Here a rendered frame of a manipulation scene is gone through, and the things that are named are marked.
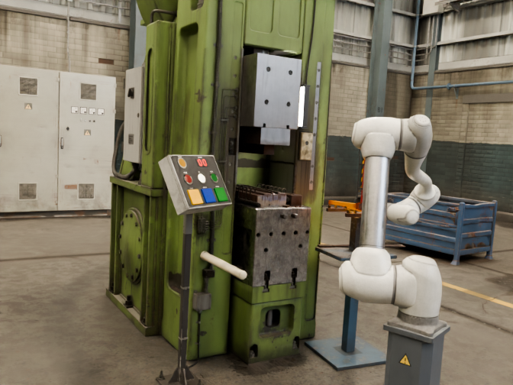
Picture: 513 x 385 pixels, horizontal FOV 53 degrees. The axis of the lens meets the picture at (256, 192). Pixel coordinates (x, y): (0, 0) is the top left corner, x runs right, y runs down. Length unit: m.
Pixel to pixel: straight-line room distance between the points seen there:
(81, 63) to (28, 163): 1.85
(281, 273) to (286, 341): 0.44
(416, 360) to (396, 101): 10.27
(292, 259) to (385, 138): 1.16
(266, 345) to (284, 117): 1.33
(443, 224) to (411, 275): 4.34
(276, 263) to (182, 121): 1.04
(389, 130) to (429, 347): 0.86
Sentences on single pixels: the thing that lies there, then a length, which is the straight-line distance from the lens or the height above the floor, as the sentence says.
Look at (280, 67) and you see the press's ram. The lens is 2.98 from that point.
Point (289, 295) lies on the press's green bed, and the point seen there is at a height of 0.39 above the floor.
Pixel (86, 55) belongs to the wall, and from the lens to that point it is 8.73.
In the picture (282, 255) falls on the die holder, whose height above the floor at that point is 0.64.
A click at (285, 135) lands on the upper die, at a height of 1.33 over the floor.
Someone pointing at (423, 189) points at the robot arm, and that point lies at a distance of 2.64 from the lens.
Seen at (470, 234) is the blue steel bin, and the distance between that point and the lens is 6.51.
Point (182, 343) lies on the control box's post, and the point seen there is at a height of 0.23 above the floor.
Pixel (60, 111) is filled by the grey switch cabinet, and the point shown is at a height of 1.54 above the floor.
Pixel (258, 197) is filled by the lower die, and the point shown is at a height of 0.97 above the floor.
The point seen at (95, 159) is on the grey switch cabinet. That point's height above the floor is 0.86.
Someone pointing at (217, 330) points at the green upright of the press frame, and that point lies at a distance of 3.16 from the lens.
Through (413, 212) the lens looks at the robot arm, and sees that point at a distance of 2.60.
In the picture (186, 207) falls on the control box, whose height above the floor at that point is 0.96.
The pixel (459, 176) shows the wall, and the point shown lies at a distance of 11.46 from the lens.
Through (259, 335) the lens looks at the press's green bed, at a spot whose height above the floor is 0.16.
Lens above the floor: 1.30
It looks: 6 degrees down
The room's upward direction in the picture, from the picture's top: 3 degrees clockwise
